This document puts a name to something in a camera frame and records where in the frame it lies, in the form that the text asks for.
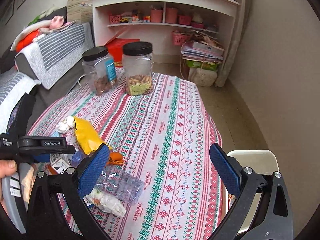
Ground orange peel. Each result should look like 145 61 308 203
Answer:
107 152 125 165

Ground grey sofa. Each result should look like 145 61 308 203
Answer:
0 6 96 136

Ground orange cushion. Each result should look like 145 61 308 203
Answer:
16 29 39 53

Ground pink plastic basket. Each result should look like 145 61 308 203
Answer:
171 30 188 46

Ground pink storage cup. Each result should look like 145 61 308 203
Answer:
150 9 163 23
165 7 178 24

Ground jar with blue label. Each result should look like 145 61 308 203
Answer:
82 46 118 95

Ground red gift box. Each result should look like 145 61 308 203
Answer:
104 38 140 68

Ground crushed clear plastic bottle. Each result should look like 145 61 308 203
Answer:
96 165 144 205

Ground stack of cardboard boxes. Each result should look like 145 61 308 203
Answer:
66 0 93 23

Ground jar with nuts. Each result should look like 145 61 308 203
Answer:
122 41 153 96

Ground white crumpled wrapper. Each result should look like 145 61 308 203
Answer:
84 187 126 217

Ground white plastic trash bin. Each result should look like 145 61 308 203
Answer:
219 150 281 239

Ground striped grey sofa cover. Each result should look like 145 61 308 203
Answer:
15 23 94 90

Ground person's left hand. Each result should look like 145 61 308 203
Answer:
0 159 18 203

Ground yellow snack bag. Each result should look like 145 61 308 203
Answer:
74 116 112 155

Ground stack of papers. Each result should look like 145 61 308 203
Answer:
180 31 225 63

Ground crumpled white tissue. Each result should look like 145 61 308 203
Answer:
56 116 75 133

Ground white medicine box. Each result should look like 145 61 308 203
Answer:
50 153 71 174

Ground pink plush toy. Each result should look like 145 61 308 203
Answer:
49 16 65 30

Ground green tissue box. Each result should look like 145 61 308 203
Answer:
185 60 220 72

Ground white bookshelf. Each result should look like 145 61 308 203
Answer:
92 0 241 63

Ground patterned pink tablecloth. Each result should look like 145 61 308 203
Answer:
29 68 222 239

